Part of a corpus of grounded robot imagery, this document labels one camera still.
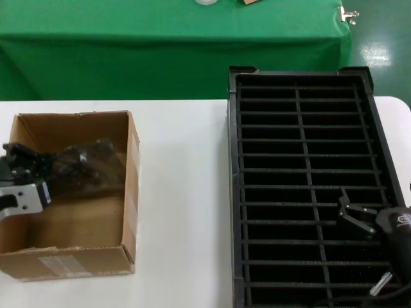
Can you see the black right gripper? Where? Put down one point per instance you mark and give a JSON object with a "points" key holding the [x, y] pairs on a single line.
{"points": [[398, 231]]}

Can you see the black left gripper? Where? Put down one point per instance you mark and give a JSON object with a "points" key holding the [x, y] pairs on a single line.
{"points": [[8, 173]]}

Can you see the grey antistatic plastic bag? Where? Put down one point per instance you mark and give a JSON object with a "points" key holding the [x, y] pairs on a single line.
{"points": [[102, 150]]}

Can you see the brown cardboard box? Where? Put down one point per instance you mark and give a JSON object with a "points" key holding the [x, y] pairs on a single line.
{"points": [[80, 224]]}

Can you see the black slotted plastic container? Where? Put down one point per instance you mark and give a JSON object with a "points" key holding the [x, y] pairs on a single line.
{"points": [[269, 160]]}

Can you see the green tablecloth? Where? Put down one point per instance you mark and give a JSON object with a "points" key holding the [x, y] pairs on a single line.
{"points": [[160, 48]]}

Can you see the silver metal binder clip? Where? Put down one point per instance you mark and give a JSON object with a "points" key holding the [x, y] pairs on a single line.
{"points": [[345, 14]]}

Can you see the clear plastic item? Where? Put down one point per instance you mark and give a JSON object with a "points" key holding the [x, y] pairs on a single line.
{"points": [[205, 2]]}

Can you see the small brown cardboard piece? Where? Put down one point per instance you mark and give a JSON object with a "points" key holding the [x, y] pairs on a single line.
{"points": [[250, 1]]}

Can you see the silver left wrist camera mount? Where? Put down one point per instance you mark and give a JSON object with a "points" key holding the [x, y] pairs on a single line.
{"points": [[29, 195]]}

